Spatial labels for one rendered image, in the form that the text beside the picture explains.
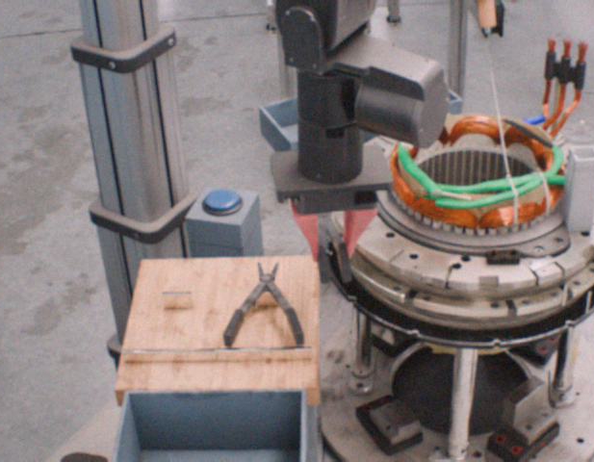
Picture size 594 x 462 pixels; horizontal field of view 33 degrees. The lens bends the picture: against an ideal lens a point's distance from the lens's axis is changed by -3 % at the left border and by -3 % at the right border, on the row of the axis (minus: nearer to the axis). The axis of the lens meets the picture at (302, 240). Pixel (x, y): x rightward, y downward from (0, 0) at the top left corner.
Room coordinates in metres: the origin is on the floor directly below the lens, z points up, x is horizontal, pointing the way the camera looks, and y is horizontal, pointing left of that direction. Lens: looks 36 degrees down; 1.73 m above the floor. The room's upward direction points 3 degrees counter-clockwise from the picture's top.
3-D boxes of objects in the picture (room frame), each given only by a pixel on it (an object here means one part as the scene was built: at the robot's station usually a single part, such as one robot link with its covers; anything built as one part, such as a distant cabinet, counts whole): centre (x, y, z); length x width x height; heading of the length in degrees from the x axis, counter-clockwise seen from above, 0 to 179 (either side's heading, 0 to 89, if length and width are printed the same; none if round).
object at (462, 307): (0.80, -0.16, 1.05); 0.09 x 0.04 x 0.01; 87
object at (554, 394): (0.91, -0.32, 0.81); 0.07 x 0.03 x 0.01; 169
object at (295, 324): (0.74, 0.01, 1.09); 0.04 x 0.01 x 0.02; 13
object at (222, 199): (1.03, 0.09, 1.04); 0.04 x 0.04 x 0.01
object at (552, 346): (1.00, -0.29, 0.81); 0.08 x 0.05 x 0.01; 51
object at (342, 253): (0.76, -0.04, 1.15); 0.04 x 0.01 x 0.02; 4
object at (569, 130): (1.45, -0.47, 0.82); 0.06 x 0.06 x 0.07
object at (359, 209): (0.78, -0.03, 1.19); 0.07 x 0.07 x 0.09; 6
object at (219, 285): (0.78, 0.08, 1.05); 0.20 x 0.19 x 0.02; 178
